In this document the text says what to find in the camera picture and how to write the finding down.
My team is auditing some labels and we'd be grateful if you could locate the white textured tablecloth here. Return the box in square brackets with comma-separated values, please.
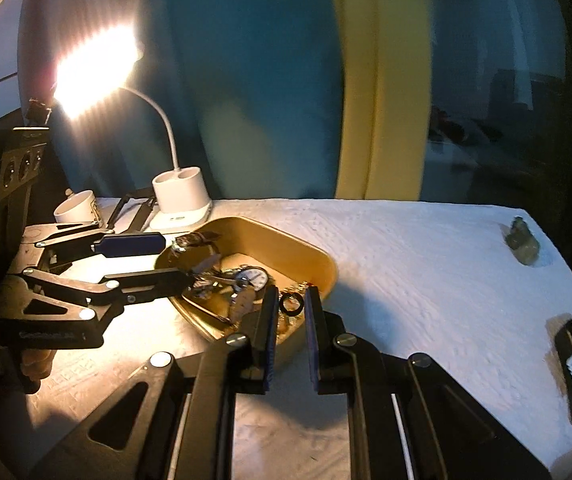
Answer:
[31, 197, 572, 480]

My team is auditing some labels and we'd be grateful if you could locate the blue curtain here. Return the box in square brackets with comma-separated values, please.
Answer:
[16, 0, 347, 201]

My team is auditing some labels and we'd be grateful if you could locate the small stone figurine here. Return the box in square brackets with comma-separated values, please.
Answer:
[503, 216, 542, 265]

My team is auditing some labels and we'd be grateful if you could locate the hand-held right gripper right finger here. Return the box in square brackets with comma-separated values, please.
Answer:
[305, 287, 553, 480]

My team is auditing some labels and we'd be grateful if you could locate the leather strap wristwatch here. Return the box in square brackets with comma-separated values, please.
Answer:
[171, 230, 224, 291]

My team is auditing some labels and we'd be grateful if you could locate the person's left hand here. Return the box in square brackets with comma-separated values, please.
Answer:
[16, 347, 54, 387]

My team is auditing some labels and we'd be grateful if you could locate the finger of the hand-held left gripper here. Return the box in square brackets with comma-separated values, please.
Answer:
[0, 265, 207, 351]
[21, 225, 165, 266]

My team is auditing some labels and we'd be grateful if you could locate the yellow storage box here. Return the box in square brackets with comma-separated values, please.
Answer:
[155, 216, 339, 347]

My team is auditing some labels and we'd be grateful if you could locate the metal band wristwatch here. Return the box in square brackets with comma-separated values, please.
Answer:
[216, 282, 263, 327]

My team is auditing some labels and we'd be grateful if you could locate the yellow curtain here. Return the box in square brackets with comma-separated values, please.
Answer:
[326, 0, 432, 201]

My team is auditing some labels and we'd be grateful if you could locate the white desk lamp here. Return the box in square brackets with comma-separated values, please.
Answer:
[51, 25, 214, 236]

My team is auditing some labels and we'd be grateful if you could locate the black ring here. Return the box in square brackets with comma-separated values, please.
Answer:
[278, 294, 303, 318]

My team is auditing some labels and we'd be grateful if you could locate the black folding stand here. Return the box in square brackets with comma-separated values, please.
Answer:
[101, 187, 159, 235]

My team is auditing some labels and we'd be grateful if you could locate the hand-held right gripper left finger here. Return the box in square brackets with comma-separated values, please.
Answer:
[31, 287, 279, 480]

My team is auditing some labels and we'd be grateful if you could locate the silver pocket watch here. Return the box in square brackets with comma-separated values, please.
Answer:
[236, 266, 271, 292]

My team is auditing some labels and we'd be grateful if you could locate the white mug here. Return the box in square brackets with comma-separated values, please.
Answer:
[53, 189, 103, 226]

